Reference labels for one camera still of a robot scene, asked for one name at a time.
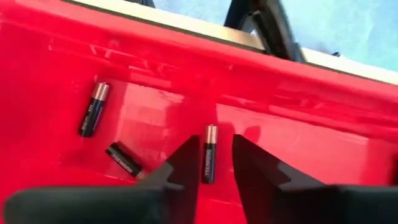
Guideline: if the black desk leg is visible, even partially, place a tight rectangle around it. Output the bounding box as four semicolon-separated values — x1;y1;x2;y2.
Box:
223;0;307;63

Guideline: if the black copper battery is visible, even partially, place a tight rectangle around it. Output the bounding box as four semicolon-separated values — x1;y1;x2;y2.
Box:
201;124;219;185
78;82;111;138
104;141;146;180

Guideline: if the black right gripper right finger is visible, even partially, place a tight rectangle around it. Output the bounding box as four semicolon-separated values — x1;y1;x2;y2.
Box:
232;134;398;224

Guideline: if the red plastic bin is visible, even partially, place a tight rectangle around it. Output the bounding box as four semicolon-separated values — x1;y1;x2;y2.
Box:
0;0;398;224

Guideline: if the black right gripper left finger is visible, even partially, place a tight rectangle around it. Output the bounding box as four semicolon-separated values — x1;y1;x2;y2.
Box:
2;134;200;224

